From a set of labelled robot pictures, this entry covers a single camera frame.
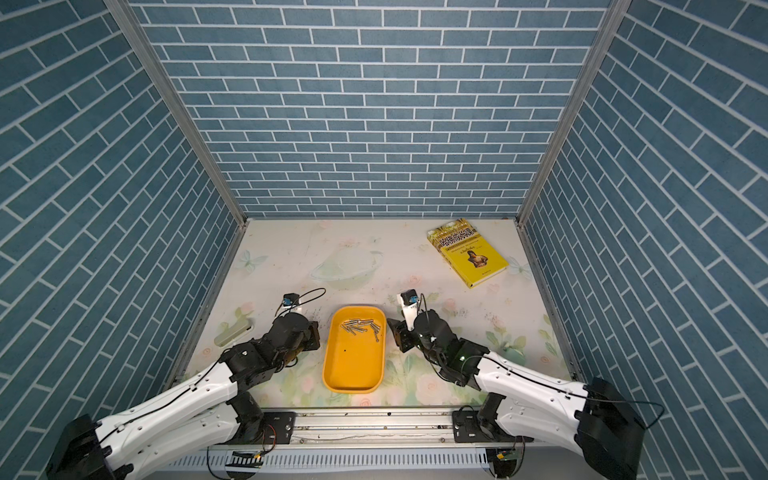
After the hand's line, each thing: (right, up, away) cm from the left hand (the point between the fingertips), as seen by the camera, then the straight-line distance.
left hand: (327, 327), depth 81 cm
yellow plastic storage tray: (+7, -11, +3) cm, 14 cm away
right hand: (+20, +3, -3) cm, 20 cm away
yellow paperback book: (+45, +20, +26) cm, 56 cm away
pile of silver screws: (+6, -3, +10) cm, 12 cm away
